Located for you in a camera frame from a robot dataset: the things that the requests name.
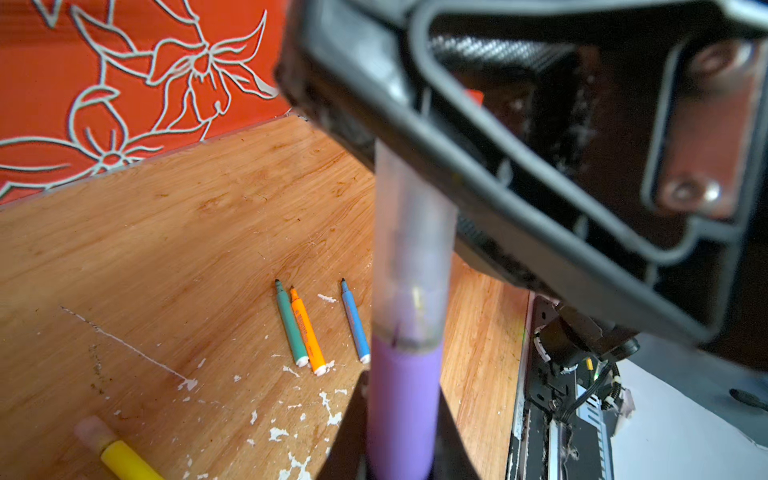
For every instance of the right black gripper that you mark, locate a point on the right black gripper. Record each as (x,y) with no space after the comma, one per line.
(610,153)

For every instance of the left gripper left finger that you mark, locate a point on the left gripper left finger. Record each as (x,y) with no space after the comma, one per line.
(347,457)

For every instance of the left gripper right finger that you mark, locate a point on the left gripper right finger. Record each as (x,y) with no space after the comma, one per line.
(451,460)

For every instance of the purple marker pen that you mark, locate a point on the purple marker pen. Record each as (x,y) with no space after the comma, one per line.
(402,413)

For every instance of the green marker pen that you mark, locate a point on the green marker pen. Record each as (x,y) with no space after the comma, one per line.
(296,343)

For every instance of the clear pen cap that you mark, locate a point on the clear pen cap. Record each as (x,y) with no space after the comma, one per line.
(414,236)

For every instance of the yellow marker pen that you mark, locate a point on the yellow marker pen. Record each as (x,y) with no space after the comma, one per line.
(114,453)

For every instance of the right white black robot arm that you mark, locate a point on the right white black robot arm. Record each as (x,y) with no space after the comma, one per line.
(582,342)

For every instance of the orange marker pen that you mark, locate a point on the orange marker pen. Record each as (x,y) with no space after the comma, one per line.
(317,361)

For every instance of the blue marker pen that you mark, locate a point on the blue marker pen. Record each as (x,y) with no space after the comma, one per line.
(355,324)

